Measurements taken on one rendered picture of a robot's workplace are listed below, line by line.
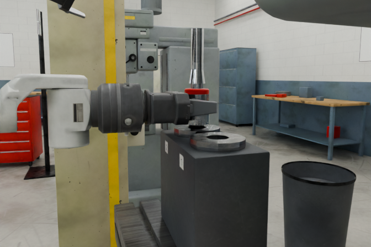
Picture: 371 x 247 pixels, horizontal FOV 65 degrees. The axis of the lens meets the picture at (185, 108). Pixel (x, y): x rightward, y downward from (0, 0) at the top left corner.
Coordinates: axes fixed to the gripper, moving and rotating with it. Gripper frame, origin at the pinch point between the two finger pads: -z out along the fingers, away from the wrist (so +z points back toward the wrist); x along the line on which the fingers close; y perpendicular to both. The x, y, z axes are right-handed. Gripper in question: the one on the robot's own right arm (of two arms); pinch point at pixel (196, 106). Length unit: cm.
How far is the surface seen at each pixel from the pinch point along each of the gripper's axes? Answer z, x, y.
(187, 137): 2.9, -3.4, 5.3
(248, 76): -342, 611, -10
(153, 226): 8.4, 1.7, 24.1
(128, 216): 12.7, 7.2, 24.1
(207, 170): 3.7, -16.1, 7.3
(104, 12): 15, 126, -43
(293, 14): 7.5, -38.8, -8.9
